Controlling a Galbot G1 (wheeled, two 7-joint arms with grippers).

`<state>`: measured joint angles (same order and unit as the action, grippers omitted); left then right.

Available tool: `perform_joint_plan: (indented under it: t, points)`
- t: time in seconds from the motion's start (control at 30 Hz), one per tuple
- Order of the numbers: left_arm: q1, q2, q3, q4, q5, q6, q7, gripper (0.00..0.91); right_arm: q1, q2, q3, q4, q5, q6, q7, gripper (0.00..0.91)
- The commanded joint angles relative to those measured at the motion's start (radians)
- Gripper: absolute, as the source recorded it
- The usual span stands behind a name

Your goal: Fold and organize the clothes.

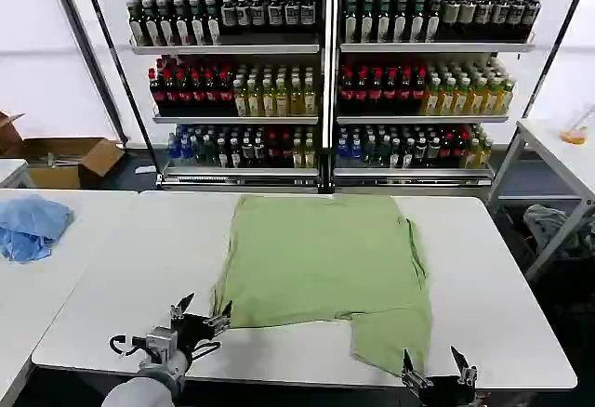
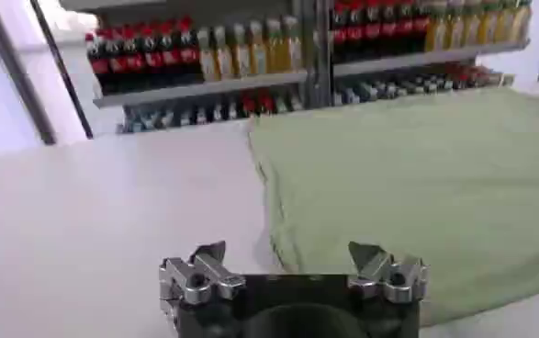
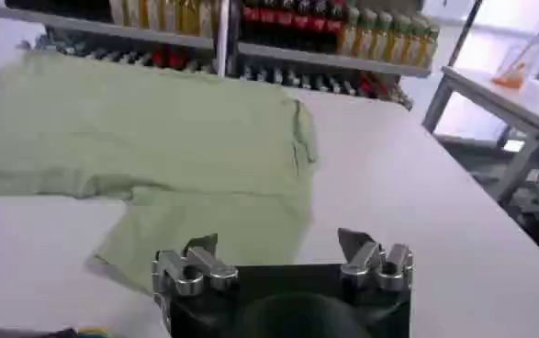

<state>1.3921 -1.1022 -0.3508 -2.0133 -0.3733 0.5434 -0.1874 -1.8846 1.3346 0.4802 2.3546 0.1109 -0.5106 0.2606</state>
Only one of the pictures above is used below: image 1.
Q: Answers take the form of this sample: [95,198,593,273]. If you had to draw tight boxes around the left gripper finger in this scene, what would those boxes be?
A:
[202,299,233,336]
[168,292,196,322]

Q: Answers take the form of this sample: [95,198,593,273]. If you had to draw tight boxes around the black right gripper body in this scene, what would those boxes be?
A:
[411,375,481,407]

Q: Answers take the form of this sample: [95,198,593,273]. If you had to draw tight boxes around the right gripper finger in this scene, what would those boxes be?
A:
[449,345,479,386]
[400,348,432,387]

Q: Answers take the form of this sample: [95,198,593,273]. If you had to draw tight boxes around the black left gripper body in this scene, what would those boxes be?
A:
[173,313,220,358]

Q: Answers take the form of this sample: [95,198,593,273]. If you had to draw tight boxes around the green shirt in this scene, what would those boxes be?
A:
[211,194,436,376]

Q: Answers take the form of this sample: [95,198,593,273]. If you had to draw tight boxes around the grey crumpled clothes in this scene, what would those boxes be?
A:
[522,203,595,260]

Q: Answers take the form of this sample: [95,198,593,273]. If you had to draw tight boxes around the blue crumpled cloth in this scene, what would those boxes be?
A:
[0,194,75,264]

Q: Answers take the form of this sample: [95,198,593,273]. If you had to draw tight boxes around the open cardboard box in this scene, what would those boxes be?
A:
[0,110,126,190]

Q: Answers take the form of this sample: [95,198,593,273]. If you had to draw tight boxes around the shelf rack with bottles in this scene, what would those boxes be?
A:
[105,0,324,190]
[335,0,595,189]

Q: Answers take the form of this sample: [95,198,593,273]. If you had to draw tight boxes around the white side table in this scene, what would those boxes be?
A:
[485,117,595,283]

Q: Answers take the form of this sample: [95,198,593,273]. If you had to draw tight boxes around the black slanted pole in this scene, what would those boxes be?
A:
[48,0,129,146]
[78,0,164,183]
[518,0,582,123]

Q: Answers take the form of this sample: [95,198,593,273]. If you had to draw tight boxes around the orange item in clear wrap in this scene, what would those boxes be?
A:
[559,104,595,144]

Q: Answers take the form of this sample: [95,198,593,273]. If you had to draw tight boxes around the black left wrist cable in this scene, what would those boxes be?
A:
[109,332,223,362]

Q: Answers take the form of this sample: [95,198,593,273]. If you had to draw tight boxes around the white vertical post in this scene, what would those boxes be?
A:
[317,0,341,195]

